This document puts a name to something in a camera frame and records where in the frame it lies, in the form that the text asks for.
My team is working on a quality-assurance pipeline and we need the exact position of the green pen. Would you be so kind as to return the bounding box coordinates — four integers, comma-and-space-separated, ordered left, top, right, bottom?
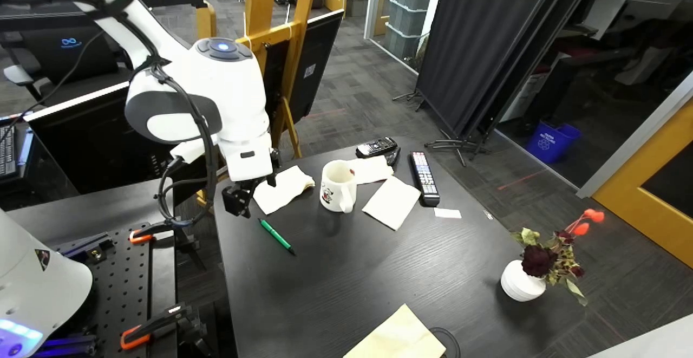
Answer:
257, 218, 297, 256

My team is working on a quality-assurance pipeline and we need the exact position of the crumpled white napkin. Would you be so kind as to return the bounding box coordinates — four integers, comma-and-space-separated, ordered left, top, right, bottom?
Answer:
252, 165, 316, 216

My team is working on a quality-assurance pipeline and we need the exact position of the orange and black clamp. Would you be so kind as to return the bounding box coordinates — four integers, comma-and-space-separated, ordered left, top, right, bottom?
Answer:
128, 222, 180, 245
120, 303, 191, 351

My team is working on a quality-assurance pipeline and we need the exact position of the white printed mug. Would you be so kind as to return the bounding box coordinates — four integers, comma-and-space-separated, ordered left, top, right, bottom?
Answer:
319, 159, 358, 214

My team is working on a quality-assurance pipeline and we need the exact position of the black perforated robot stand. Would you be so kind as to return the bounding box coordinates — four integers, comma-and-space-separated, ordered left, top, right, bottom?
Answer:
10, 184, 217, 358

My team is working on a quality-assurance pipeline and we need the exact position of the large black monitor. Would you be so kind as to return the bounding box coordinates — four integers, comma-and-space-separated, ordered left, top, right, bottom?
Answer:
24, 81, 218, 194

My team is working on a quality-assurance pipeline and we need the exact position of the wooden easel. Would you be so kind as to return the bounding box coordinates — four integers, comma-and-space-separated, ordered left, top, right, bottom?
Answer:
194, 0, 347, 159

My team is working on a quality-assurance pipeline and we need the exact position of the long black remote control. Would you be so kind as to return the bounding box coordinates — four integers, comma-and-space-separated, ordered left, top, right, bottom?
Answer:
409, 151, 441, 207

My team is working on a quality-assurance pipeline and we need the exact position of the pale yellow paper napkin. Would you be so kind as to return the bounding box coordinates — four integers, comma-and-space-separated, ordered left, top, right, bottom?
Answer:
342, 303, 448, 358

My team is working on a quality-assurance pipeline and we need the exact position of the black office chair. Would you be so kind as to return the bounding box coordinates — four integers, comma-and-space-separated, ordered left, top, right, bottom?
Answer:
0, 0, 133, 105

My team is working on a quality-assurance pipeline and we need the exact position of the black keyboard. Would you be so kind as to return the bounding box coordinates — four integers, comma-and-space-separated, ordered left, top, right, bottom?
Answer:
0, 124, 18, 178

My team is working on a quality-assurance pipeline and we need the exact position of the stack of grey storage bins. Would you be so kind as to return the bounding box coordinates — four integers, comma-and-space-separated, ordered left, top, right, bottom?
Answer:
385, 0, 439, 61

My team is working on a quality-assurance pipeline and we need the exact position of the black room divider screen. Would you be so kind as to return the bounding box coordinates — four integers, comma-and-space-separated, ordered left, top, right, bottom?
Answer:
392, 0, 603, 167

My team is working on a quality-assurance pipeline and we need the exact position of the white ribbed vase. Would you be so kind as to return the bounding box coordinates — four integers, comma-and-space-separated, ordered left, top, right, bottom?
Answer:
500, 259, 548, 302

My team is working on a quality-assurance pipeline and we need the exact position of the bunch of red flowers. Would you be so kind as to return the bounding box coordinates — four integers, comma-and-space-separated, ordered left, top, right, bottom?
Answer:
511, 209, 606, 308

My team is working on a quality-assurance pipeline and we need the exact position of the blue recycling bin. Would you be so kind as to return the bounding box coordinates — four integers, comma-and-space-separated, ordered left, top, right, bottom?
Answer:
525, 121, 582, 164

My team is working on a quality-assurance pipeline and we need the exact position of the black cordless phone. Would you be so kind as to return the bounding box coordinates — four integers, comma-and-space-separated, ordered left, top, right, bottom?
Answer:
355, 136, 399, 159

